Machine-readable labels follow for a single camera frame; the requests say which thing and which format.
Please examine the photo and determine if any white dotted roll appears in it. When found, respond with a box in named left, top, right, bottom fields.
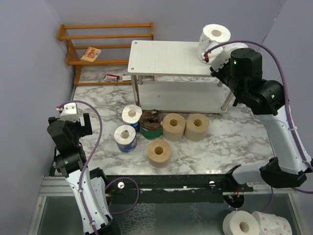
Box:
left=197, top=24, right=231, bottom=63
left=223, top=43, right=248, bottom=54

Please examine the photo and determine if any blue roll front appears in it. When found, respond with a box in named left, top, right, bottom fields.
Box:
left=114, top=125, right=137, bottom=152

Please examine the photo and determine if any blue roll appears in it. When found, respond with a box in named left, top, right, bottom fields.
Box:
left=114, top=125, right=137, bottom=152
left=122, top=105, right=142, bottom=132

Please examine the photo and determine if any tan paper roll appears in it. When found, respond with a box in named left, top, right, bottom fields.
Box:
left=184, top=114, right=210, bottom=141
left=162, top=113, right=186, bottom=141
left=147, top=140, right=172, bottom=168

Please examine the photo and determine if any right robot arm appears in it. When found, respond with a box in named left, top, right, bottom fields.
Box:
left=204, top=47, right=312, bottom=191

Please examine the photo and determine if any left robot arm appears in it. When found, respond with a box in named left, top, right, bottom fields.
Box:
left=47, top=114, right=121, bottom=235

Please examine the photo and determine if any white two-tier shelf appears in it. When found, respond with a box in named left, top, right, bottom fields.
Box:
left=128, top=40, right=233, bottom=114

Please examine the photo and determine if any red white small box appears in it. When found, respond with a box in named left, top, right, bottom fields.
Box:
left=104, top=73, right=119, bottom=82

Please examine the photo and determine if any brown roll green wrapper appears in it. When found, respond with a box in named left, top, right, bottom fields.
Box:
left=139, top=109, right=163, bottom=140

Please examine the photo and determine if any small white card box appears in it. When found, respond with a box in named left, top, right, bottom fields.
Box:
left=122, top=74, right=131, bottom=81

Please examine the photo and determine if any tan paper roll front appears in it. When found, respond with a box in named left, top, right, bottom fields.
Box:
left=147, top=140, right=172, bottom=168

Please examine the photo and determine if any orange snack packet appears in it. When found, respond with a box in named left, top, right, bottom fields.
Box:
left=80, top=47, right=101, bottom=63

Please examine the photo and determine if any orange wooden rack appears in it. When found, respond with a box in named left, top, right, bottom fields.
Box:
left=57, top=22, right=154, bottom=87

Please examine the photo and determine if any white roll on floor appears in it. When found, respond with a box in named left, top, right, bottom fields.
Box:
left=223, top=211, right=260, bottom=235

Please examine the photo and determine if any dotted roll on floor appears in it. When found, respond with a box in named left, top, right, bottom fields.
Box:
left=252, top=211, right=292, bottom=235

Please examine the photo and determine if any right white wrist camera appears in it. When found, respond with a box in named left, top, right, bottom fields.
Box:
left=202, top=41, right=230, bottom=71

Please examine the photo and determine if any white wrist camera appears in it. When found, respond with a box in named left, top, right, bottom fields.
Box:
left=56, top=102, right=80, bottom=122
left=202, top=41, right=230, bottom=71

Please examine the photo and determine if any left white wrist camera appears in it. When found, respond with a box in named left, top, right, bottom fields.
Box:
left=56, top=102, right=80, bottom=122

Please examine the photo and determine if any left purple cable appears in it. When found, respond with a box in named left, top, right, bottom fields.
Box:
left=58, top=100, right=140, bottom=235

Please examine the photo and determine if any purple cable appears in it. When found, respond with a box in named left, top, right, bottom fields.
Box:
left=58, top=100, right=140, bottom=235
left=204, top=41, right=313, bottom=212

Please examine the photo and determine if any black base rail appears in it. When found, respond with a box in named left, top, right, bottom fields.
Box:
left=91, top=168, right=253, bottom=204

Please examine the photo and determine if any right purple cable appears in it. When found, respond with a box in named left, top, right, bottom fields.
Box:
left=204, top=41, right=313, bottom=212

